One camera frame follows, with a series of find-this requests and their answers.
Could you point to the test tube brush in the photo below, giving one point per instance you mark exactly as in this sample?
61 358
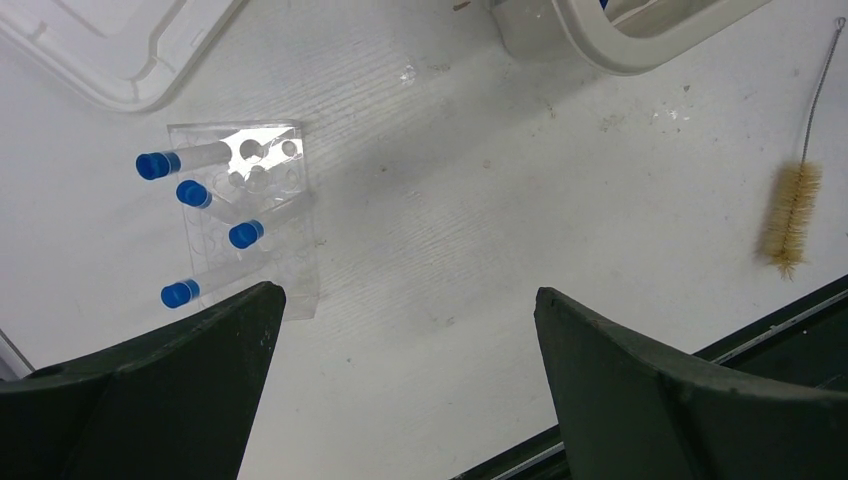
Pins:
797 184

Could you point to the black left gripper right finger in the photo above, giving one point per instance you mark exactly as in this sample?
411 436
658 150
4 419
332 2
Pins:
631 407

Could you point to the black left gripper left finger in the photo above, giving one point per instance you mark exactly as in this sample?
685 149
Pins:
178 402

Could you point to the beige plastic tub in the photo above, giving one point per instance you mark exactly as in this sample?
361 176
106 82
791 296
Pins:
622 38

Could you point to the white plastic tub lid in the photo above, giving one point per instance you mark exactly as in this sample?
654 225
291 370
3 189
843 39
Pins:
124 56

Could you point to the blue capped vial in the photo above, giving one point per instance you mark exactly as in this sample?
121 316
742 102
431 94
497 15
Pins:
155 165
247 233
184 291
195 195

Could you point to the black base frame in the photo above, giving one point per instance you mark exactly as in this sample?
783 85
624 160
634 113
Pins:
803 343

